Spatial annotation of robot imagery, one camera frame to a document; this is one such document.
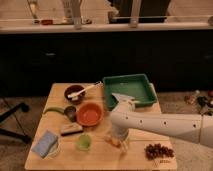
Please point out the small green cup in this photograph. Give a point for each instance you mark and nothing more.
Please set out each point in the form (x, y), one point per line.
(83, 142)

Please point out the bunch of red grapes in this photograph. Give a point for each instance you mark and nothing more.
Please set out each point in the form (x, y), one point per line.
(154, 151)

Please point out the brown block eraser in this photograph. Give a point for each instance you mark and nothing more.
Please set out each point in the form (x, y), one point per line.
(72, 128)

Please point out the small metal cup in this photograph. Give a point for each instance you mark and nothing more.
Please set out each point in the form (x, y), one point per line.
(70, 112)

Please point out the grey cloth in tray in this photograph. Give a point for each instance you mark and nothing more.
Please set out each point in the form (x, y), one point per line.
(123, 97)

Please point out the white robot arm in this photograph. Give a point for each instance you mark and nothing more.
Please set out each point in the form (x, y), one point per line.
(188, 127)

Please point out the green plastic tray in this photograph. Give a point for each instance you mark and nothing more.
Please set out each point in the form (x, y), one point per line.
(135, 85)

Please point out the orange bowl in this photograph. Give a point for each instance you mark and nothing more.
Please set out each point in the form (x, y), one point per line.
(89, 114)

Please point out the yellow apple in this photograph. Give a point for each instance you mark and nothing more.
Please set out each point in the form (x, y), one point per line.
(115, 142)

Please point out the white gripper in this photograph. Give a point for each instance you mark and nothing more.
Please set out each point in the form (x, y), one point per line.
(120, 134)

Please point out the dark brown bowl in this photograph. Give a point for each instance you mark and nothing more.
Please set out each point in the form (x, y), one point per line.
(74, 88)

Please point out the blue sponge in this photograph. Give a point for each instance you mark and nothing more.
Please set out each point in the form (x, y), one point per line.
(47, 144)

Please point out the clear glass dish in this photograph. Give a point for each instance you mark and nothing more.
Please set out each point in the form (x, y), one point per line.
(54, 151)

